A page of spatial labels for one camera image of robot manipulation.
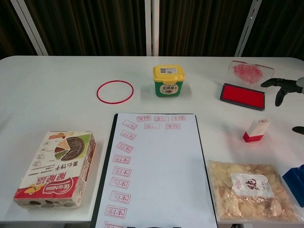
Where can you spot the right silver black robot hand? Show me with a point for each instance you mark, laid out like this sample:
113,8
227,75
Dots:
288,85

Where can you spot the red white stamp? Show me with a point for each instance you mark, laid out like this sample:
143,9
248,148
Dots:
255,131

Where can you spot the red ink pad clear lid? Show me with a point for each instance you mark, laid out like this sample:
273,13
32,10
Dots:
242,95

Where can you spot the black clipboard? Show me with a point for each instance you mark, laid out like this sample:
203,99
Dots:
115,118

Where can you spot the printed biscuit carton box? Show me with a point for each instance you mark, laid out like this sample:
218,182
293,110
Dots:
57,171

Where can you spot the dark pleated curtain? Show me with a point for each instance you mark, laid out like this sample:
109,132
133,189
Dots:
12,28
202,26
90,26
280,23

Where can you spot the blue toy block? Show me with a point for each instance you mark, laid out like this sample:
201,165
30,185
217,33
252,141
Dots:
295,181

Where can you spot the green tub yellow lid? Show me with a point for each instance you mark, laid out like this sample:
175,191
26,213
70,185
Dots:
169,82

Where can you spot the white frame post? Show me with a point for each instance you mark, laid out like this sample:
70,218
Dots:
248,28
152,28
30,28

